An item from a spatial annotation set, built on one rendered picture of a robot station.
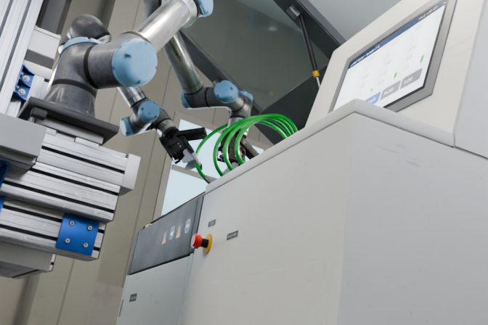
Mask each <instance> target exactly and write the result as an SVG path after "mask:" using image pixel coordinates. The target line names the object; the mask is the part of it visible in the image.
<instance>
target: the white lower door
mask: <svg viewBox="0 0 488 325"><path fill-rule="evenodd" d="M189 260H190V257H189V256H188V257H185V258H182V259H179V260H175V261H173V262H170V263H167V264H164V265H161V266H157V267H154V268H151V269H148V270H146V271H142V272H139V273H136V274H133V275H130V276H129V277H128V280H127V284H126V290H125V294H124V298H123V300H122V301H121V307H120V311H119V315H118V317H119V321H118V325H178V320H179V313H180V309H181V304H182V297H183V292H184V285H185V281H186V276H187V269H188V264H189Z"/></svg>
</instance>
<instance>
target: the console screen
mask: <svg viewBox="0 0 488 325"><path fill-rule="evenodd" d="M457 1H458V0H430V1H428V2H427V3H425V4H424V5H423V6H421V7H420V8H419V9H417V10H415V11H414V12H413V13H412V14H410V15H408V16H407V17H406V18H404V19H403V20H401V21H400V22H398V23H397V24H396V25H394V26H393V27H392V28H390V29H388V30H387V31H386V32H385V33H383V34H381V35H380V36H379V37H377V38H376V39H374V40H373V41H371V42H370V43H369V44H367V45H366V46H364V47H363V48H361V49H360V50H359V51H358V52H356V53H354V54H353V55H351V56H350V57H349V58H347V60H346V64H345V66H344V69H343V72H342V74H341V77H340V80H339V82H338V86H337V88H336V90H335V94H334V96H333V100H332V102H331V105H330V108H329V110H328V113H330V112H332V111H334V110H336V109H337V108H339V107H340V106H342V105H344V104H345V103H347V102H349V101H351V100H352V99H361V100H364V101H366V102H369V103H372V104H375V105H378V106H379V107H383V108H385V109H387V110H391V111H393V112H399V111H401V110H403V109H405V108H407V107H409V106H411V105H413V104H415V103H417V102H419V101H421V100H423V99H425V98H427V97H429V96H431V95H432V94H433V92H434V87H435V83H436V79H437V75H438V72H439V68H440V64H441V61H442V57H443V53H444V48H445V45H446V42H447V37H448V34H449V31H450V26H451V23H452V18H453V15H454V12H455V7H456V4H457Z"/></svg>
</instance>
